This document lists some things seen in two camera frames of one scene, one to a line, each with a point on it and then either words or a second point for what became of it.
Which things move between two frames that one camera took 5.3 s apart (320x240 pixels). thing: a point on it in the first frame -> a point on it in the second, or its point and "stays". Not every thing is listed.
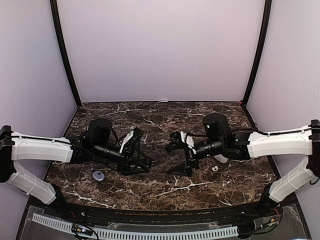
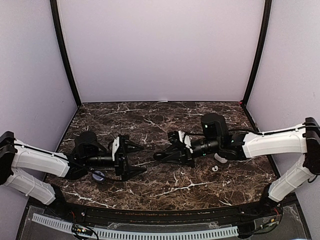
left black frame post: [55, 16] stays
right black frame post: [259, 49] stays
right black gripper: [190, 159] -> [183, 153]
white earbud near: [216, 167] stays
